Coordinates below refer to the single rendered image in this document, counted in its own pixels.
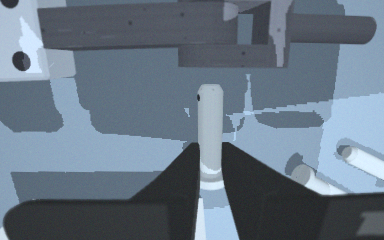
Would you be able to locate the dark grey flat bar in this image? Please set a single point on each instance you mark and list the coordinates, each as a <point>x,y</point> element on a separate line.
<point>138,25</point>

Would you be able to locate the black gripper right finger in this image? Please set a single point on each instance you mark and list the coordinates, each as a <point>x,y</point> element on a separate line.
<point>266,205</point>

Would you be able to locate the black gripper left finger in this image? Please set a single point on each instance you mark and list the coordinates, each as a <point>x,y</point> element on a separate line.
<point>145,216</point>

